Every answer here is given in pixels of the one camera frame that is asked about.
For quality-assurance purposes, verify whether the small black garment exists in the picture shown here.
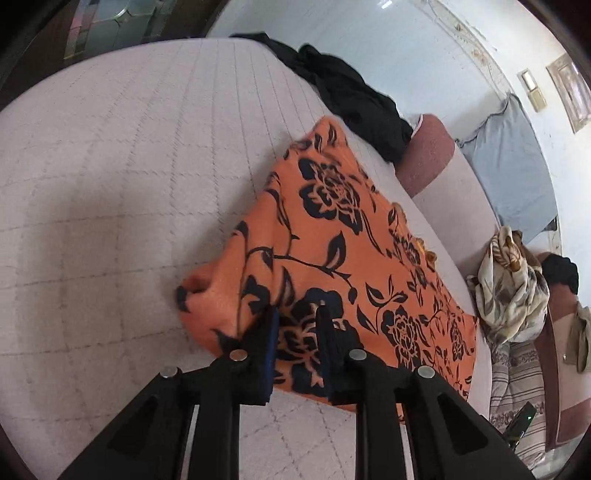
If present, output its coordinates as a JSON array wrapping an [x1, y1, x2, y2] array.
[[541, 253, 579, 295]]

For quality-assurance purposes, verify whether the grey pillow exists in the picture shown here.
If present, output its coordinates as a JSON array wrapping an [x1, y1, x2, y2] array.
[[457, 93, 558, 243]]

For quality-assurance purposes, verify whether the beige wall switch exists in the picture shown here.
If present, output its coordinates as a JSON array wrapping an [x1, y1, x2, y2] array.
[[518, 69, 547, 113]]

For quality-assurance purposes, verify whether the beige patterned scarf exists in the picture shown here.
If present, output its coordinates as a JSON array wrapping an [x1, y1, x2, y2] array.
[[467, 226, 550, 346]]

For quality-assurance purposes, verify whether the striped grey cloth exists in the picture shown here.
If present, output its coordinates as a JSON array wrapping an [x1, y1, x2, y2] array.
[[489, 342, 547, 469]]

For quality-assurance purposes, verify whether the maroon pink blanket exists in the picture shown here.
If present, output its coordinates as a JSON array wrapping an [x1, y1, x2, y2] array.
[[534, 252, 590, 451]]

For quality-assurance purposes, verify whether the framed wall picture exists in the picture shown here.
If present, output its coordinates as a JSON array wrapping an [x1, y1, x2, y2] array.
[[547, 54, 591, 133]]

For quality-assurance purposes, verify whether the stained glass wooden door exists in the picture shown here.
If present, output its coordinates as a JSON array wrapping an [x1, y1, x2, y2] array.
[[1, 0, 226, 108]]

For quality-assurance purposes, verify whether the olive green cloth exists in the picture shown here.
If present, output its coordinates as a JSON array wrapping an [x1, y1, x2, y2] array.
[[563, 303, 591, 374]]

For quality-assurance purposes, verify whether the pink and maroon pillow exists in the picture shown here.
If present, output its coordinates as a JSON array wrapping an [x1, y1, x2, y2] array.
[[396, 114, 499, 277]]

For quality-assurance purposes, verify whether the orange black floral garment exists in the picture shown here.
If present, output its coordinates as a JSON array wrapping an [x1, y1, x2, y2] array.
[[177, 117, 478, 401]]

